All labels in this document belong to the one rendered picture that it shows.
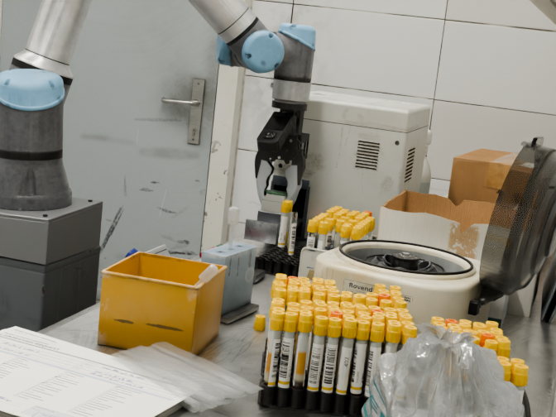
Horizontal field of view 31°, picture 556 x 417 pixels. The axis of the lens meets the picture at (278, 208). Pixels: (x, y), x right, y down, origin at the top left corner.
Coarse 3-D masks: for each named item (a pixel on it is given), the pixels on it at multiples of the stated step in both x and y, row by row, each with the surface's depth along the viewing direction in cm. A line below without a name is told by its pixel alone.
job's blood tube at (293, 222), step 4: (292, 212) 182; (296, 212) 182; (292, 216) 181; (296, 216) 181; (292, 220) 181; (296, 220) 182; (292, 224) 181; (296, 224) 182; (292, 228) 182; (292, 232) 182; (292, 236) 182; (288, 240) 182; (292, 240) 182; (288, 244) 182; (292, 244) 182; (288, 248) 182; (292, 248) 182; (288, 252) 182; (292, 252) 182
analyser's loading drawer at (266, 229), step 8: (264, 216) 198; (272, 216) 197; (280, 216) 197; (248, 224) 193; (256, 224) 193; (264, 224) 192; (272, 224) 192; (248, 232) 193; (256, 232) 193; (264, 232) 192; (272, 232) 192; (256, 240) 193; (264, 240) 193; (272, 240) 192
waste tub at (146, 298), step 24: (120, 264) 133; (144, 264) 140; (168, 264) 139; (192, 264) 138; (216, 264) 138; (120, 288) 128; (144, 288) 127; (168, 288) 126; (192, 288) 125; (216, 288) 134; (120, 312) 128; (144, 312) 127; (168, 312) 127; (192, 312) 126; (216, 312) 136; (120, 336) 129; (144, 336) 128; (168, 336) 127; (192, 336) 126; (216, 336) 138
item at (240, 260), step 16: (208, 256) 144; (224, 256) 143; (240, 256) 147; (240, 272) 148; (224, 288) 144; (240, 288) 149; (224, 304) 145; (240, 304) 150; (256, 304) 153; (224, 320) 144
